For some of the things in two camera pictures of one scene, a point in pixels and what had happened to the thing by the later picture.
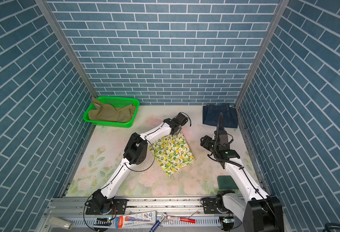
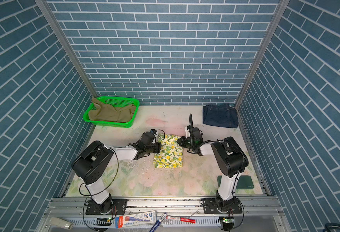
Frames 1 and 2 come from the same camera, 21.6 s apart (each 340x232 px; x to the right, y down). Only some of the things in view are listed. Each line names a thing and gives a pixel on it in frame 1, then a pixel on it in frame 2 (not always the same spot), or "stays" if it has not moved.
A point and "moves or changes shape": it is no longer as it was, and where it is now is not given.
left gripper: [179, 130] -> [157, 147]
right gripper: [205, 142] -> [183, 143]
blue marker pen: [158, 222] stays
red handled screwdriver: [182, 219] stays
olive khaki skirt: [122, 113] stays
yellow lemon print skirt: [172, 153] moves or changes shape
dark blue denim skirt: [210, 114] stays
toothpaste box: [135, 219] stays
